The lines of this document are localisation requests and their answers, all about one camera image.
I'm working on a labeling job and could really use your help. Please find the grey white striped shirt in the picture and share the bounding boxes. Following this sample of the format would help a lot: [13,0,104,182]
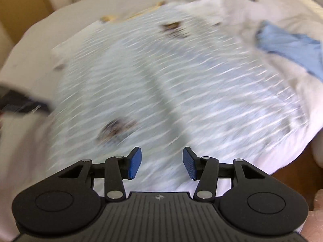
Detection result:
[48,4,308,192]

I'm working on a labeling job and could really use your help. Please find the light blue t-shirt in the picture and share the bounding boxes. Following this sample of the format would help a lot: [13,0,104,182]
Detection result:
[255,20,322,80]

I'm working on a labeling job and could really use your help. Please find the brown wooden door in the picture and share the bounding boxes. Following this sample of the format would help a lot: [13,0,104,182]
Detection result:
[1,0,54,44]

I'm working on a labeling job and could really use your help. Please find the white bed duvet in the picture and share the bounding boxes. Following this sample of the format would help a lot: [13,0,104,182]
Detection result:
[1,0,322,241]

